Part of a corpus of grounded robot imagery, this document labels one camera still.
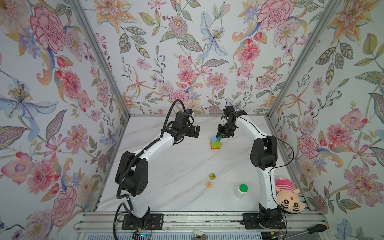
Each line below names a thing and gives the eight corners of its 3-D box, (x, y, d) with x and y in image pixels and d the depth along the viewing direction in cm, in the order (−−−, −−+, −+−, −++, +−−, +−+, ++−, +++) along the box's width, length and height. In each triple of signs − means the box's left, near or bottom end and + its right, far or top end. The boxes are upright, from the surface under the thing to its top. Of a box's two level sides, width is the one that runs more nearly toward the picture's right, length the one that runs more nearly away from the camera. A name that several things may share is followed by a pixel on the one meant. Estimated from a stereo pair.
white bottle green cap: (235, 198, 84) (240, 191, 75) (233, 190, 86) (238, 183, 78) (243, 198, 84) (249, 192, 75) (241, 190, 86) (247, 183, 78)
